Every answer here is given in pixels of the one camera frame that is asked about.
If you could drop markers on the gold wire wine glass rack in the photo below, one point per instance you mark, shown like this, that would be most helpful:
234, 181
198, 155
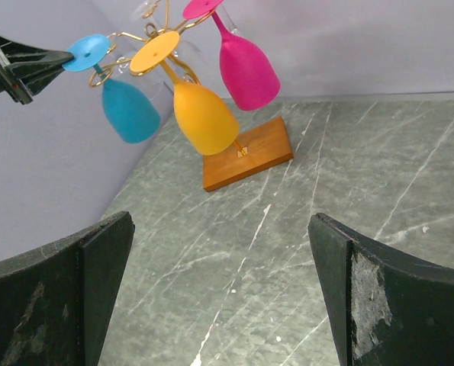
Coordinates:
253, 151

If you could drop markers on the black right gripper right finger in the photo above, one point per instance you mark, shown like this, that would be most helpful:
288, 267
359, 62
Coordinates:
385, 307

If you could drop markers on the patterned clear wine glass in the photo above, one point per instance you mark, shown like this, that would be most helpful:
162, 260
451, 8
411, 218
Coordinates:
155, 84

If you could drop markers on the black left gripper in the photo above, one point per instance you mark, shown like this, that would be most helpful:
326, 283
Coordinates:
23, 61

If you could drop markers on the pink wine glass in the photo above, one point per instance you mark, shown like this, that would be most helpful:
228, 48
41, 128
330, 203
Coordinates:
246, 71

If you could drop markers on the blue wine glass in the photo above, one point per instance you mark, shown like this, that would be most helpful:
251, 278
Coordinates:
125, 104

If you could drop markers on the yellow wine glass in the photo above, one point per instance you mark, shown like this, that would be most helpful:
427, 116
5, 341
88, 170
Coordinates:
203, 117

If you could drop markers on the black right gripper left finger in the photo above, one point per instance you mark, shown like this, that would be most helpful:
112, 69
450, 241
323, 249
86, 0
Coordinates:
56, 301

